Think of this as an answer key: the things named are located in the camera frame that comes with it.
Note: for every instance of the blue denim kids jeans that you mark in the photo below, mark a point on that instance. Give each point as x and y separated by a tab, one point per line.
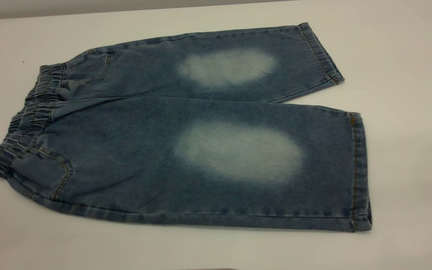
133	157

